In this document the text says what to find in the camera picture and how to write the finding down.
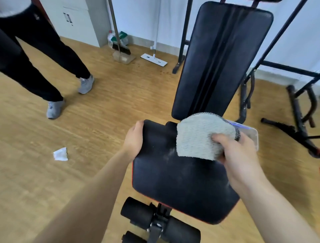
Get person's right hand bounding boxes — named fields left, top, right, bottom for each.
left=211, top=133, right=268, bottom=200

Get person's left hand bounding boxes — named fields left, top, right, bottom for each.
left=124, top=120, right=144, bottom=162

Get clear plastic container blue clips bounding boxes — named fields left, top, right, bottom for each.
left=226, top=120, right=259, bottom=151

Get grey cleaning cloth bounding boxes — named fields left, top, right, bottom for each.
left=176, top=112, right=241, bottom=161

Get black padded weight bench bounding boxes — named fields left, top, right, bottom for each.
left=121, top=0, right=283, bottom=243

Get person's left forearm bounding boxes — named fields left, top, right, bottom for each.
left=32, top=148, right=135, bottom=243

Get person's right forearm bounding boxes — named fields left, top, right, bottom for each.
left=237, top=175, right=320, bottom=243

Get white paper scrap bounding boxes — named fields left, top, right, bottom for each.
left=53, top=147, right=68, bottom=162

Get beige dustpan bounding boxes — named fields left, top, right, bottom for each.
left=112, top=51, right=136, bottom=65

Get white flat mop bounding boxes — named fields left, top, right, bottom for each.
left=140, top=0, right=168, bottom=67

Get green and white packet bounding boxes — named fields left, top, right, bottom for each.
left=107, top=30, right=129, bottom=48

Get white metal filing cabinet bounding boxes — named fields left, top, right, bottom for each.
left=40, top=0, right=112, bottom=48

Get silver handled broom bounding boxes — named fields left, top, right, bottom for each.
left=108, top=0, right=131, bottom=55

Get black pull-up station frame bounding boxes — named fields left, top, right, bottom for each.
left=239, top=0, right=320, bottom=141
left=172, top=0, right=193, bottom=74

